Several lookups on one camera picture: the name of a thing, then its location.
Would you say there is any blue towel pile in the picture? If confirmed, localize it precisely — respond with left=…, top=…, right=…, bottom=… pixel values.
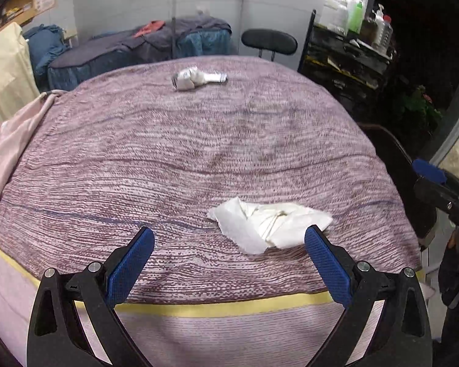
left=23, top=24, right=70, bottom=78

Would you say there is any clear bottle with red cap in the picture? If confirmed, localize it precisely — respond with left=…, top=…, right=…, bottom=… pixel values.
left=373, top=15, right=394, bottom=56

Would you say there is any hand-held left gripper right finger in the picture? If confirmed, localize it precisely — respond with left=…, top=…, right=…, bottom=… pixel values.
left=304, top=225, right=434, bottom=367

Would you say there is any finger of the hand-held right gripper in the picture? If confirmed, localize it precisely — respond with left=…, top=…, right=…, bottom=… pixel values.
left=412, top=159, right=459, bottom=223

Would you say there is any cream cloth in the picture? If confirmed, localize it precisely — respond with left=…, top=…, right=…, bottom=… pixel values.
left=0, top=21, right=41, bottom=128

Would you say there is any massage bed with grey cover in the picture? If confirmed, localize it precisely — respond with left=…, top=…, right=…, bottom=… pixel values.
left=48, top=15, right=233, bottom=91

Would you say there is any crumpled white wrapper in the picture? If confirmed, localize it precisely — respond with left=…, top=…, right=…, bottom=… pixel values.
left=171, top=66, right=229, bottom=91

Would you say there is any brown pump bottle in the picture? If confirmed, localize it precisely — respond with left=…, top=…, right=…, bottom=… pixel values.
left=361, top=5, right=385, bottom=46

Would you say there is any orange cloth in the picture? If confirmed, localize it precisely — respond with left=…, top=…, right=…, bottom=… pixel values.
left=134, top=20, right=166, bottom=39

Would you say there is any potted plant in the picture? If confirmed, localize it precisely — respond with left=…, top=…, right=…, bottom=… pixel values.
left=396, top=84, right=443, bottom=135

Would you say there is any white tissue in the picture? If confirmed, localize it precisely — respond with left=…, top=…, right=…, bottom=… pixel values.
left=207, top=197, right=334, bottom=255

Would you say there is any glass door with grey frame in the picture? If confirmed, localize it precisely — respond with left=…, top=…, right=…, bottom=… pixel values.
left=430, top=95, right=459, bottom=169

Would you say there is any brown oval trash bin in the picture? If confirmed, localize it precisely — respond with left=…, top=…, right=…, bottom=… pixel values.
left=357, top=121, right=437, bottom=242

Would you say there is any black chair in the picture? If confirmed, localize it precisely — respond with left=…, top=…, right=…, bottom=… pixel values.
left=241, top=28, right=298, bottom=62

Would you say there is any pink cloth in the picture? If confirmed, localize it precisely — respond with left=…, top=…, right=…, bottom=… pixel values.
left=0, top=90, right=64, bottom=246

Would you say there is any green bottle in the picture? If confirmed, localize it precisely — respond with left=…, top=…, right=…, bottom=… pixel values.
left=348, top=0, right=365, bottom=34

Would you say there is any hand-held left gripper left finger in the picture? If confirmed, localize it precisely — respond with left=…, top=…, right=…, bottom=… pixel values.
left=27, top=226, right=155, bottom=367

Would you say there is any black mesh drawer cart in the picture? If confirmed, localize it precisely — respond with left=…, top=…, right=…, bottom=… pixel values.
left=297, top=9, right=395, bottom=102

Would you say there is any grey lamp pole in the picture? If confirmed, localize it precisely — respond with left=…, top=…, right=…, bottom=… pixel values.
left=171, top=0, right=177, bottom=60

